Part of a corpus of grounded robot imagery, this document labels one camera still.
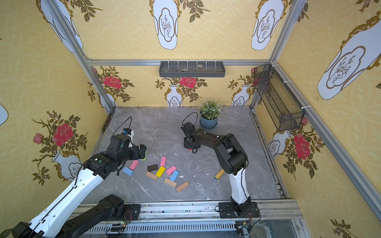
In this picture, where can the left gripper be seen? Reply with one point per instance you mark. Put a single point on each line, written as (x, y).
(141, 151)

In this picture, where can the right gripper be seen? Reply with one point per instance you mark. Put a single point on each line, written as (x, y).
(191, 143)

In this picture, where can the pink block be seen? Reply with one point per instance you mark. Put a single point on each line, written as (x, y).
(171, 170)
(163, 161)
(134, 165)

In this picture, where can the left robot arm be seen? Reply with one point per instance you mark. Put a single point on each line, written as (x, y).
(55, 221)

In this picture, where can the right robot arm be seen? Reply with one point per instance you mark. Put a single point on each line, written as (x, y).
(231, 157)

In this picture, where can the green block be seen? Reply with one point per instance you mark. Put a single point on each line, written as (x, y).
(145, 156)

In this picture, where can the light blue block left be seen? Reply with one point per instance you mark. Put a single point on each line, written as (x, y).
(128, 171)

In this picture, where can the dark brown block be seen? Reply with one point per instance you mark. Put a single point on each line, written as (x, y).
(152, 168)

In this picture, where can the wooden block left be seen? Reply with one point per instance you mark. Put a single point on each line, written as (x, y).
(151, 175)

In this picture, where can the wooden block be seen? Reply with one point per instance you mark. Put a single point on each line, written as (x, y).
(151, 175)
(182, 186)
(170, 182)

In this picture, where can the yellow block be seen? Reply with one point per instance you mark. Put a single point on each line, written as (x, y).
(160, 171)

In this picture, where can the potted green plant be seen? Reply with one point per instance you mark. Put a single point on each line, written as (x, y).
(209, 114)

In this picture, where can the blue block centre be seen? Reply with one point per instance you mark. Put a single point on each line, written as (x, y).
(174, 175)

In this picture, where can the wooden block right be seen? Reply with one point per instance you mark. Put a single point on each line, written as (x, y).
(182, 186)

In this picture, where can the wooden block middle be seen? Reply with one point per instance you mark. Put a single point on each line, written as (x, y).
(170, 182)

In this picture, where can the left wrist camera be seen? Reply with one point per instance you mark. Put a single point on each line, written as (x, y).
(130, 134)

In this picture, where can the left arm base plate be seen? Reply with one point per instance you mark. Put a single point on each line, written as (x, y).
(130, 212)

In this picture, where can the circuit board with wires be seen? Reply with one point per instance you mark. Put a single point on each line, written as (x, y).
(116, 230)

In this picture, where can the grey wall shelf tray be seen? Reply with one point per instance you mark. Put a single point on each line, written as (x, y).
(192, 68)

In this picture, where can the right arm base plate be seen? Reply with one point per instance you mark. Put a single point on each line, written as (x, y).
(233, 210)

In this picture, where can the aluminium rail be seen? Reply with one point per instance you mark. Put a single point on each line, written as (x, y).
(202, 216)

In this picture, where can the black wire mesh basket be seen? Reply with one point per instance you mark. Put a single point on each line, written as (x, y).
(283, 107)

